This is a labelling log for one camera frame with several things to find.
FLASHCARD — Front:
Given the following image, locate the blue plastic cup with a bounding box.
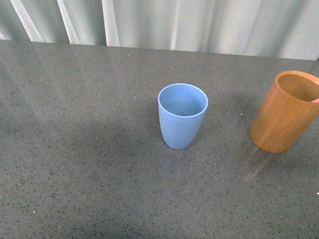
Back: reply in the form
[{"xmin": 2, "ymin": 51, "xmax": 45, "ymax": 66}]
[{"xmin": 158, "ymin": 83, "xmax": 209, "ymax": 150}]

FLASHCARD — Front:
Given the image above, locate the round bamboo chopstick holder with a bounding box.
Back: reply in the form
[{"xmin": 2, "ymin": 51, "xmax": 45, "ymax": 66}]
[{"xmin": 249, "ymin": 70, "xmax": 319, "ymax": 153}]

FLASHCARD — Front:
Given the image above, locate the white pleated curtain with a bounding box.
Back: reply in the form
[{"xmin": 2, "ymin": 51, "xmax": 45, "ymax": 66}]
[{"xmin": 0, "ymin": 0, "xmax": 319, "ymax": 60}]

